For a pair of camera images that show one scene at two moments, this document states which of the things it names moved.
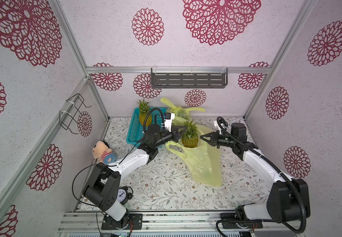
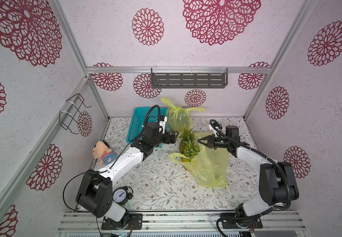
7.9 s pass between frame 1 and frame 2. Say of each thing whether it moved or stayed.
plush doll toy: stayed
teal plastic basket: stayed
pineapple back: moved
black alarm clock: stayed
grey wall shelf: stayed
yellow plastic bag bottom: moved
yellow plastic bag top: stayed
